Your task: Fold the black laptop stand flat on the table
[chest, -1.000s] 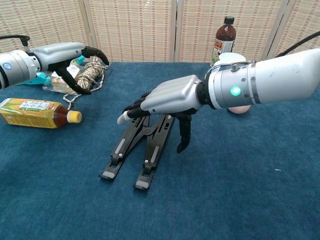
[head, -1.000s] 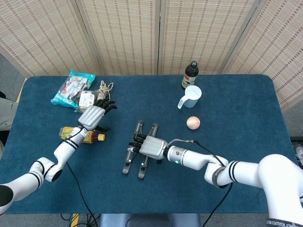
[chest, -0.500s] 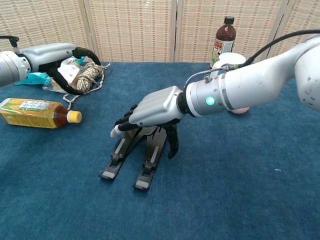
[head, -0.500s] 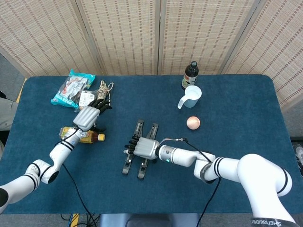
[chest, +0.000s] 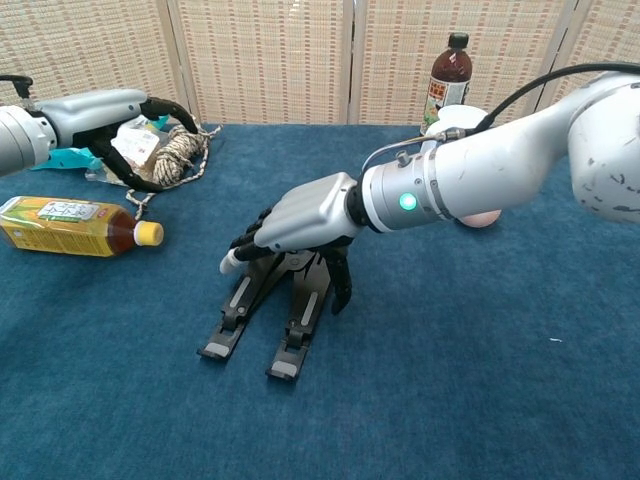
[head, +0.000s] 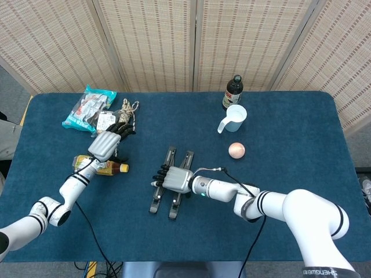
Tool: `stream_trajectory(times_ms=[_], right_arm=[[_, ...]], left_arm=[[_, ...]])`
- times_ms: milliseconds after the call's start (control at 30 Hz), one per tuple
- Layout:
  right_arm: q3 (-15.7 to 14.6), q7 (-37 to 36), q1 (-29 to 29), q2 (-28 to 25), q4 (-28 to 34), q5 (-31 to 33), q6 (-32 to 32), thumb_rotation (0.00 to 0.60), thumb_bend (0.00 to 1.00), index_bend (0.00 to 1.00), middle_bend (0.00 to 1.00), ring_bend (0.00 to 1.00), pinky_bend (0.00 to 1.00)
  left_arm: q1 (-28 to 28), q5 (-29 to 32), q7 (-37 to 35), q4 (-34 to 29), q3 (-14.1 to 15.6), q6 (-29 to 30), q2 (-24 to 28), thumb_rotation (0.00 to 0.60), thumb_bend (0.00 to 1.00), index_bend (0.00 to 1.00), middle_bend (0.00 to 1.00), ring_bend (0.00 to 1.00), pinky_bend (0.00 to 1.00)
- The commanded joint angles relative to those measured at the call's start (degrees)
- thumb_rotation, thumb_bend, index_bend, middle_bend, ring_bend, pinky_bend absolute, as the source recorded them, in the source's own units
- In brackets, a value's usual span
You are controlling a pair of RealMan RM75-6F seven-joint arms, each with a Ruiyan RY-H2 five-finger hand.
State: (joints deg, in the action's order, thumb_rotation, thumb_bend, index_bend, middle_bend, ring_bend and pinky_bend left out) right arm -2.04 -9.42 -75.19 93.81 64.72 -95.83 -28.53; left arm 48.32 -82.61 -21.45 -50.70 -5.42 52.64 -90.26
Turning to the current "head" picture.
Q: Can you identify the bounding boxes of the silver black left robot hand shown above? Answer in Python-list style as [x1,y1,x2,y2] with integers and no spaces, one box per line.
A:
[88,122,137,163]

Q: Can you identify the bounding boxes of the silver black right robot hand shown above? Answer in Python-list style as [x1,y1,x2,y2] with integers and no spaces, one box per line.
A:
[149,164,194,194]

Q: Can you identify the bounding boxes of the black folding laptop stand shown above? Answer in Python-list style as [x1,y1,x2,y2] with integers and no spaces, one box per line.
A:
[148,147,195,221]

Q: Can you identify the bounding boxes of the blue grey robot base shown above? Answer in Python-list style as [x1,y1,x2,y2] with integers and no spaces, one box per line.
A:
[121,261,246,278]

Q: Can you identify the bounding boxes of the clear packet with white label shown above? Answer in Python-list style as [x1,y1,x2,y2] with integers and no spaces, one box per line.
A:
[91,109,121,138]

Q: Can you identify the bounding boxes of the tea bottle with yellow label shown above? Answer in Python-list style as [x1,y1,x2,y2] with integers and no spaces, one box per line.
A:
[71,155,130,177]

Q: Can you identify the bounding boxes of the teal snack bag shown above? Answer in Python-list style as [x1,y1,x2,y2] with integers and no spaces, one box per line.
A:
[61,84,118,134]

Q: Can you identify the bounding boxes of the pink ball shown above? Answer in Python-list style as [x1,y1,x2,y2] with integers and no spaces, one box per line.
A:
[228,142,246,159]

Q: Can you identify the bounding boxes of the blue table cloth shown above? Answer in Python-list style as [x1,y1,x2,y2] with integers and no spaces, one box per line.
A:
[0,91,369,263]

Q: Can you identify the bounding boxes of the grey fabric object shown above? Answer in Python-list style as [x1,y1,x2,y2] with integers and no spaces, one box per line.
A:
[0,111,23,160]

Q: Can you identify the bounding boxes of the dark glass bottle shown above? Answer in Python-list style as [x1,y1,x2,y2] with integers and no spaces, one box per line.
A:
[221,74,243,111]

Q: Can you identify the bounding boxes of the woven bamboo folding screen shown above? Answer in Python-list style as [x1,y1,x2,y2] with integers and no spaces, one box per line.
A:
[0,0,371,137]

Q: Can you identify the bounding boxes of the grey sneaker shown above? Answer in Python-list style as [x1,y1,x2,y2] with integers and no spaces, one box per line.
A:
[358,176,371,209]

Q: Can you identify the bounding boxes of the coiled beige rope bundle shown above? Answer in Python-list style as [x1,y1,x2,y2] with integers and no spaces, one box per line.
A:
[114,98,140,137]

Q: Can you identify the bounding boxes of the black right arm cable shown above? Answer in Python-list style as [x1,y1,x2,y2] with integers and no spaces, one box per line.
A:
[194,166,267,278]

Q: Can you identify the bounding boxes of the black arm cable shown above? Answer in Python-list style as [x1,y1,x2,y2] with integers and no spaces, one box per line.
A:
[71,158,118,278]
[194,166,267,278]

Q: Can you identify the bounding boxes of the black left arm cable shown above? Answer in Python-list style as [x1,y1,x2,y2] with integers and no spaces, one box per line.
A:
[71,158,118,278]

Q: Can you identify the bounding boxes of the black floor cables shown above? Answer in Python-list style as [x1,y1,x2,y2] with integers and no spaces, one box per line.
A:
[74,261,124,278]

